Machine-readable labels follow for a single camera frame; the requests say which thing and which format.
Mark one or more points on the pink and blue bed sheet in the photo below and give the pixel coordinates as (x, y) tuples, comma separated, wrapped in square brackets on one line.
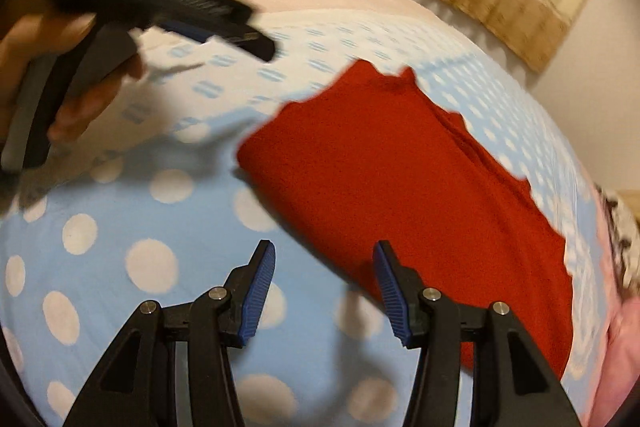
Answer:
[(150, 204)]

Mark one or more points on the left hand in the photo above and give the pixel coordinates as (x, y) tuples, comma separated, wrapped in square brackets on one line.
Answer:
[(35, 36)]

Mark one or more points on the red knitted sweater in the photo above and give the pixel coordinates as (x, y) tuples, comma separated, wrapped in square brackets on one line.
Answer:
[(372, 158)]

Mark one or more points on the pink blanket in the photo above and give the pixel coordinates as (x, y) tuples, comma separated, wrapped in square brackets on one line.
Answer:
[(620, 368)]

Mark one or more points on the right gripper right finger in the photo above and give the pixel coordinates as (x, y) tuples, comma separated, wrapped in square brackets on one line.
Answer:
[(513, 384)]

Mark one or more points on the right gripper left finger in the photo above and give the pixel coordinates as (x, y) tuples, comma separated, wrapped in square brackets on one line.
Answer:
[(134, 382)]

